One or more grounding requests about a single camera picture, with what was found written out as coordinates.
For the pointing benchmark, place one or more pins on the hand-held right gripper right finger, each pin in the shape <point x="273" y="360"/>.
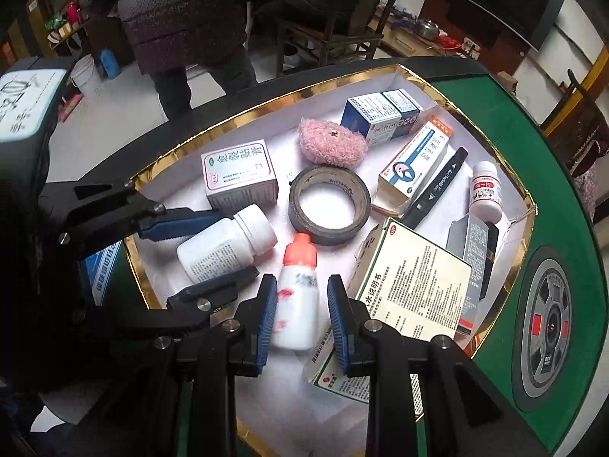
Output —
<point x="338" y="323"/>

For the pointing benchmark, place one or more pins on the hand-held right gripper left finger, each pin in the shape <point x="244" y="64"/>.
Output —
<point x="266" y="323"/>

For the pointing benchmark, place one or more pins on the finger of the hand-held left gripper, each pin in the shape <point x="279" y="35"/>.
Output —
<point x="181" y="223"/>
<point x="214" y="283"/>

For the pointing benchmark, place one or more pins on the small bottle orange cap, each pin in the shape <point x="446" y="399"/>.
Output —
<point x="297" y="304"/>

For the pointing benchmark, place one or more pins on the plain white pill bottle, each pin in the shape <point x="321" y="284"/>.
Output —
<point x="223" y="247"/>

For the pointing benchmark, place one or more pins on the small grey box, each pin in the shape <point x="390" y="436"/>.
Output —
<point x="238" y="171"/>

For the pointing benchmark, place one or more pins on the beige medicine box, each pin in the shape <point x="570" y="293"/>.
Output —
<point x="414" y="285"/>

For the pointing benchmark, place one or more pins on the dark tape roll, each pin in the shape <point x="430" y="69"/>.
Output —
<point x="328" y="233"/>

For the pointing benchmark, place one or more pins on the white tray gold rim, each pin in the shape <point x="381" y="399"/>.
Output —
<point x="280" y="162"/>

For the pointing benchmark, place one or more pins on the grey carton box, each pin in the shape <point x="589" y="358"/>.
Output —
<point x="468" y="257"/>

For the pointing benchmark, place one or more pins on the black makeup brush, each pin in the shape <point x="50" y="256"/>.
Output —
<point x="491" y="257"/>

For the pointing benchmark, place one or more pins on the pink plush mirror charm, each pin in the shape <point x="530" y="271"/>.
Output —
<point x="328" y="145"/>

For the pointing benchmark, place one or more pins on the black marker pink end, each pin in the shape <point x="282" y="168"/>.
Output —
<point x="437" y="185"/>

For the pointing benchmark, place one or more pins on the white bottle red label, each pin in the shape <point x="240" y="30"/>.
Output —
<point x="486" y="195"/>

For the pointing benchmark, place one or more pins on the white bucket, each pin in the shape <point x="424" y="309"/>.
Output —
<point x="86" y="76"/>

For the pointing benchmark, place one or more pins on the blue plastic container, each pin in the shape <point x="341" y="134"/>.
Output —
<point x="109" y="64"/>

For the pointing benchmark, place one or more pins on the orange and white ointment box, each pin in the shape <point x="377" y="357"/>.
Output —
<point x="414" y="162"/>

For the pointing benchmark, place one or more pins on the blue and white medicine box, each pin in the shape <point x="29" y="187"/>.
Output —
<point x="376" y="114"/>

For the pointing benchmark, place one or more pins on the dark wooden chair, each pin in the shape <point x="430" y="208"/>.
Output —
<point x="578" y="100"/>
<point x="328" y="43"/>

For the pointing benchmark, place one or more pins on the pink floral cushion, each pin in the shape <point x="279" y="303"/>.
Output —
<point x="587" y="190"/>

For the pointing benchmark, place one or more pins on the wooden television cabinet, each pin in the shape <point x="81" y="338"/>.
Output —
<point x="404" y="43"/>

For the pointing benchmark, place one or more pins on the cardboard box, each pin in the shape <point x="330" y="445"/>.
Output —
<point x="506" y="82"/>

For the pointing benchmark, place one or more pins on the white power strip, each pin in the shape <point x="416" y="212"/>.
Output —
<point x="468" y="45"/>

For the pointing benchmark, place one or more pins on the metal kettle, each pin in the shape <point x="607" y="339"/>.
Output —
<point x="427" y="29"/>

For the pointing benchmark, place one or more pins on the dark red cloth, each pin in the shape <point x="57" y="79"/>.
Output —
<point x="590" y="138"/>

